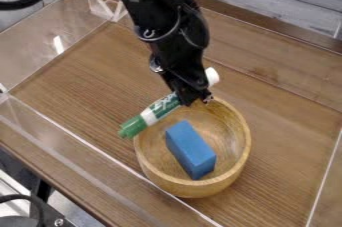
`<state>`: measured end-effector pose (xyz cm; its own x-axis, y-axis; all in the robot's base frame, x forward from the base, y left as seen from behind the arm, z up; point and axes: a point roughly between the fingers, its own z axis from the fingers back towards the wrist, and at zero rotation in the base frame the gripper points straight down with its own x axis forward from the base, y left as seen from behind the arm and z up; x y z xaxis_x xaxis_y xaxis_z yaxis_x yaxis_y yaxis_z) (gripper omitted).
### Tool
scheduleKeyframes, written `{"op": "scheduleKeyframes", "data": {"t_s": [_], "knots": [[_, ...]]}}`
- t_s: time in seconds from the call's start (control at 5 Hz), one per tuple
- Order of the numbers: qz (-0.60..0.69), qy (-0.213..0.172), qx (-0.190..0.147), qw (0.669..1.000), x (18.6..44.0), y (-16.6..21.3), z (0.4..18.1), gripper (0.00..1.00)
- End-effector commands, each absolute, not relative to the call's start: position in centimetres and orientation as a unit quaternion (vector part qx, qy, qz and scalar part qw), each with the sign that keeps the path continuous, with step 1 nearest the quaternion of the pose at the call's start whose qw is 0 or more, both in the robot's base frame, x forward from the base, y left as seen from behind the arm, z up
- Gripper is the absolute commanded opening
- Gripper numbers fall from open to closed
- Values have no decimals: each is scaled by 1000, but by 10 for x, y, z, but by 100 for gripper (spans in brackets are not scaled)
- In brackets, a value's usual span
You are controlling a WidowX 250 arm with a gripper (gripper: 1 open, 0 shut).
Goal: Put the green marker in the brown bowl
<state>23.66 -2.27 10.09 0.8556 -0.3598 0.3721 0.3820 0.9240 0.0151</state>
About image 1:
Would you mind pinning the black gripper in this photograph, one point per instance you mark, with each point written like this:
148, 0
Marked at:
174, 29

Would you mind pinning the green Expo marker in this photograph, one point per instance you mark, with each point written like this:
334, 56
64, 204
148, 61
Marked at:
158, 110

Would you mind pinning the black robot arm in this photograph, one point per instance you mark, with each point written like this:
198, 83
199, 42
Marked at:
172, 27

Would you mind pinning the brown wooden bowl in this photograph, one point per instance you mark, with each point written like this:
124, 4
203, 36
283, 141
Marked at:
223, 128

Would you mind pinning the blue rectangular block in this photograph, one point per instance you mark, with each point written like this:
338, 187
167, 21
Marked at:
190, 149

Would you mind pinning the clear acrylic tray walls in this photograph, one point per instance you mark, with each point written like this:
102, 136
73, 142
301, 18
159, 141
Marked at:
73, 70

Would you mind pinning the black metal table bracket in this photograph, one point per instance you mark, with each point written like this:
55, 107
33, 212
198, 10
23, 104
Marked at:
41, 211

